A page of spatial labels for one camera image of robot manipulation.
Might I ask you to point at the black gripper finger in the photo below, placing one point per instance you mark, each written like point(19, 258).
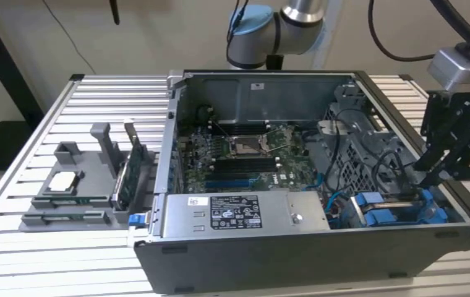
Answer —
point(438, 174)
point(430, 153)

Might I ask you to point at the hard disk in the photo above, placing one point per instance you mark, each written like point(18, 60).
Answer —
point(383, 205)

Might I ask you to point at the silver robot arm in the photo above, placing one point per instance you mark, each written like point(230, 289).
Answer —
point(255, 40)

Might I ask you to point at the grey metal disk bay cage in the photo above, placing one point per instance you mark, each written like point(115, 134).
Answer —
point(362, 136)

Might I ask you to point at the black RAM slot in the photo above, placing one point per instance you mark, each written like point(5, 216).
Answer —
point(246, 168)
point(246, 159)
point(246, 162)
point(246, 165)

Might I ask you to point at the blue expansion slot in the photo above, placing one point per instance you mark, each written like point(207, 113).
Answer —
point(230, 184)

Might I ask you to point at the green motherboard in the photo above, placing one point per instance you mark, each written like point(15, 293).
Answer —
point(296, 161)

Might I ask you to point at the CPU socket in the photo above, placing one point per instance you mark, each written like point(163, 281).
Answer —
point(246, 145)

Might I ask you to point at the black and silver PC case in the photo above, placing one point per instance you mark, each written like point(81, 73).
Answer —
point(279, 263)

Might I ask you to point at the silver power supply unit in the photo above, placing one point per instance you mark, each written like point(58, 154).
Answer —
point(177, 222)

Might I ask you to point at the green graphics card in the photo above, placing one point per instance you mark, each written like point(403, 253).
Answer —
point(129, 179)

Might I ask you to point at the blue case latch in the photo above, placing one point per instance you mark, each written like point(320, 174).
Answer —
point(134, 219)

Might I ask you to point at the grey parts rack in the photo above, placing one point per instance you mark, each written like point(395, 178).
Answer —
point(94, 182)

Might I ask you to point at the green RAM stick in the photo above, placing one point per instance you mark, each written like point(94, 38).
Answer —
point(78, 200)

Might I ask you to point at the silver CPU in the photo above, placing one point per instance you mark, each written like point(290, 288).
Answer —
point(65, 182)

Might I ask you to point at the black antenna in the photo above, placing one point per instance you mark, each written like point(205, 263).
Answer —
point(113, 12)

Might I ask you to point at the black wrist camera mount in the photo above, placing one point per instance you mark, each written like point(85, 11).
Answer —
point(434, 114)

